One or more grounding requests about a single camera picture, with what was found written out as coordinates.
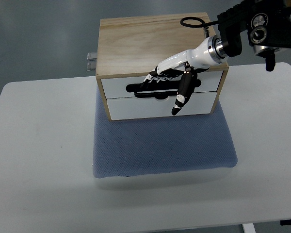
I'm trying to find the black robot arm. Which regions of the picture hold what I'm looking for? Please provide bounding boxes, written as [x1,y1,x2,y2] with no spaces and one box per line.
[180,0,291,71]

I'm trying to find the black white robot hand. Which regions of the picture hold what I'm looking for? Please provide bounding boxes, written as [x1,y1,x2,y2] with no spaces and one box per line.
[141,36,227,116]

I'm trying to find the clear plastic clips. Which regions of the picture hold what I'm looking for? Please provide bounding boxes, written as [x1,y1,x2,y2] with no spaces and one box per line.
[87,52,97,71]

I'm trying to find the white lower drawer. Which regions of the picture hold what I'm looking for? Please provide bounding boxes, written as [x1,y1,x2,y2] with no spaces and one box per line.
[107,92,216,120]

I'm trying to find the white table leg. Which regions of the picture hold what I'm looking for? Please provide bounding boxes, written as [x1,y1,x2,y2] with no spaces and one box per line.
[242,223,256,233]

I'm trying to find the white drawer black handle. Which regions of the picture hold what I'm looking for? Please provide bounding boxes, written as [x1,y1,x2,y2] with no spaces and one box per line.
[102,71,223,99]

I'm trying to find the blue grey foam mat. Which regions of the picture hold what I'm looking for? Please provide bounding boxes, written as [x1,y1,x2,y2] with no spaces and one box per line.
[93,94,238,178]

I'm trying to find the black bracket under table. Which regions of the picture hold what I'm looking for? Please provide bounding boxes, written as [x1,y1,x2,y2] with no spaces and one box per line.
[280,219,291,226]

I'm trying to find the wooden drawer cabinet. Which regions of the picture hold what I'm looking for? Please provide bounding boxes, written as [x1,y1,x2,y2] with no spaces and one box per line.
[96,14,228,120]

